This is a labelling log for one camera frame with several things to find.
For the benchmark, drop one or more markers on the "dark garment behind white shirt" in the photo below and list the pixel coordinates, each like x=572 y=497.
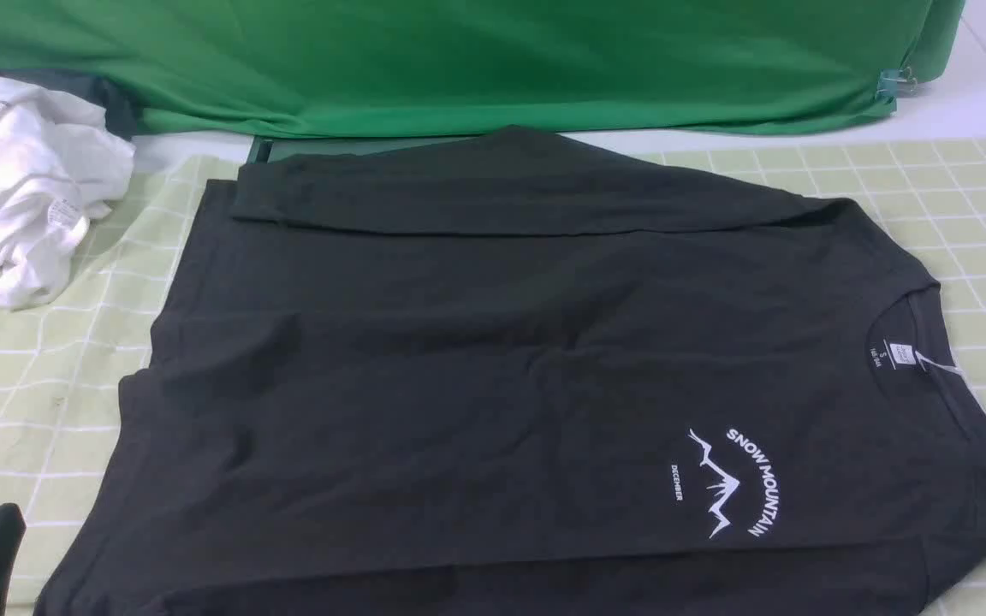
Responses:
x=122 y=118

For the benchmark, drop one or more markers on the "green checkered table cloth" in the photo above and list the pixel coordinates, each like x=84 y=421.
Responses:
x=60 y=364

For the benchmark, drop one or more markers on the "dark gray long-sleeve shirt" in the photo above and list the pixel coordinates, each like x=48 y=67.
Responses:
x=520 y=375

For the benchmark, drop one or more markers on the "crumpled white shirt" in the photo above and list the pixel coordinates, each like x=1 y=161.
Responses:
x=60 y=171

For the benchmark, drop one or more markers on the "blue binder clip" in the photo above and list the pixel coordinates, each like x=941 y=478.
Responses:
x=897 y=83

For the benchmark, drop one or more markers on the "green backdrop cloth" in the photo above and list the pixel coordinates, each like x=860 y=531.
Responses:
x=366 y=69

